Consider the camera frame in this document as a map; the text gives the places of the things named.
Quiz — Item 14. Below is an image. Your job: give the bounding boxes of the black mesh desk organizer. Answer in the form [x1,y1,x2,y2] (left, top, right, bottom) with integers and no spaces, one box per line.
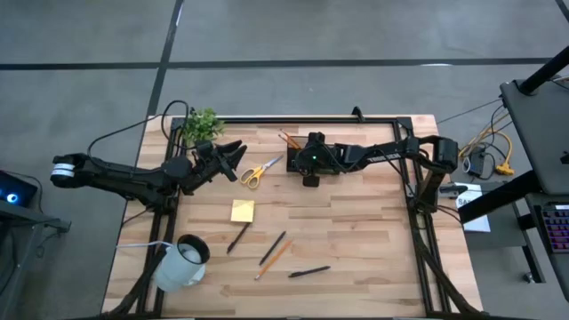
[286,139,346,178]

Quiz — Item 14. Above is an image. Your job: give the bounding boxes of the backlit computer keyboard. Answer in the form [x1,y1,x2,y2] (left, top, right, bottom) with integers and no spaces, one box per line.
[533,203,569,255]

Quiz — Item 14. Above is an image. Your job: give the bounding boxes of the grey metal stand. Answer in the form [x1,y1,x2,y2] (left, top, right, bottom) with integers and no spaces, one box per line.
[0,199,73,320]

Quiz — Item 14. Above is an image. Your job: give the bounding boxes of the dark grey desk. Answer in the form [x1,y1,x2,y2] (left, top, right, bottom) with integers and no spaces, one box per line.
[457,77,569,303]

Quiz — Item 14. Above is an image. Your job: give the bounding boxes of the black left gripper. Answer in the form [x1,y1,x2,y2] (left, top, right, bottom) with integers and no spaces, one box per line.
[190,140,248,184]

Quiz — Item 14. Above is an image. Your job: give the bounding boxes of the black pen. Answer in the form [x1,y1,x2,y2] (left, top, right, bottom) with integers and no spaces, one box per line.
[258,230,287,267]
[225,221,252,255]
[287,265,333,279]

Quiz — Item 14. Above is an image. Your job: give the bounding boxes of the green plant in white pot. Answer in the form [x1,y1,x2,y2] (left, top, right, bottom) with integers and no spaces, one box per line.
[177,108,227,146]

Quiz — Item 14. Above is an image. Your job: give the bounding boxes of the yellow power cable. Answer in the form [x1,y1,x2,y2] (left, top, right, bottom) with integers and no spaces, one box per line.
[457,128,517,177]

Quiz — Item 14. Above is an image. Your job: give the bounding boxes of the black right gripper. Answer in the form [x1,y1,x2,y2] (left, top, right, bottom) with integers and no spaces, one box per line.
[294,132,346,188]

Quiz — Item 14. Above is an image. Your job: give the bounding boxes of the black power adapter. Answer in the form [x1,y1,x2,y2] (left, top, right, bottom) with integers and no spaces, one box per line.
[467,148,489,178]

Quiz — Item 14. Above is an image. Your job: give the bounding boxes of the white printed paper sheet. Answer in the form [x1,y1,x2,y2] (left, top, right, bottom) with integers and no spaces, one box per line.
[453,181,493,234]

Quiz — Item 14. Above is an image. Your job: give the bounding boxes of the black gantry pole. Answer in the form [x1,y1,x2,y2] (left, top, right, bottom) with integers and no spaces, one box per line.
[517,44,569,97]

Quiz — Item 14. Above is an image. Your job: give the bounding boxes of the yellow sticky note pad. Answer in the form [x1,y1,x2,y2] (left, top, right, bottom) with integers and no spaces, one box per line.
[229,198,256,224]

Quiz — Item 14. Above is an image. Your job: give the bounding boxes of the yellow-handled scissors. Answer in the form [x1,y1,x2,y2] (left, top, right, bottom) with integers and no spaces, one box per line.
[238,154,285,190]

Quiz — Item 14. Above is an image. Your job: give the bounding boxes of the orange pencil with red eraser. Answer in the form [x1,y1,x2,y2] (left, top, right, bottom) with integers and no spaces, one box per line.
[253,237,295,282]
[280,128,304,151]
[277,133,301,150]

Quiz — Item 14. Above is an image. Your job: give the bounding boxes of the black computer with blue light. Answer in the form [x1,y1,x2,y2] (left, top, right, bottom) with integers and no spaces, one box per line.
[0,170,39,209]

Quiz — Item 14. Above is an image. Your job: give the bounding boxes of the white mug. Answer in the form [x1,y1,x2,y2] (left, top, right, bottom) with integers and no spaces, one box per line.
[152,233,212,294]

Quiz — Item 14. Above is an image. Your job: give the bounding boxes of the black aluminium table frame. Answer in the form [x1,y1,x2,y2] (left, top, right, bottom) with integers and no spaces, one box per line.
[100,116,488,319]

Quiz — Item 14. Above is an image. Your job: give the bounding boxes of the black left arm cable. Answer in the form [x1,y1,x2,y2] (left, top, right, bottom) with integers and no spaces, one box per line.
[86,99,191,157]

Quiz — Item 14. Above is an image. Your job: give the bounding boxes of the black and grey bracket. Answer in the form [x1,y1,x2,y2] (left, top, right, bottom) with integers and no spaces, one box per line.
[437,183,469,200]

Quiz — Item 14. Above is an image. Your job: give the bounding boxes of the white lamp cable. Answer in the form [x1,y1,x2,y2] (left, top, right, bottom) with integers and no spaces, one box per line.
[115,240,173,251]

